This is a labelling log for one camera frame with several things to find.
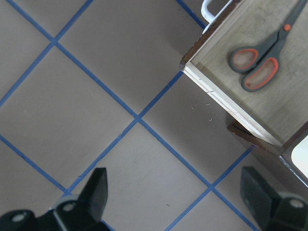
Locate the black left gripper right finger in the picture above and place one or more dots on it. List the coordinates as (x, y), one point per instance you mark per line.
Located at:
(272, 210)

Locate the white foam tray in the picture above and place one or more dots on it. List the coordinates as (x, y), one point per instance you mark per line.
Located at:
(299, 156)

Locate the black orange scissors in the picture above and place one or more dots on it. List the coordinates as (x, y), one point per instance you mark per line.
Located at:
(261, 62)

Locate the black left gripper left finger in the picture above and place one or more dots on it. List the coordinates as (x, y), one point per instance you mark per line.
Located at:
(82, 212)

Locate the wooden drawer with white handle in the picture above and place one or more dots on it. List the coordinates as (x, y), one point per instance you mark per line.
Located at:
(277, 112)

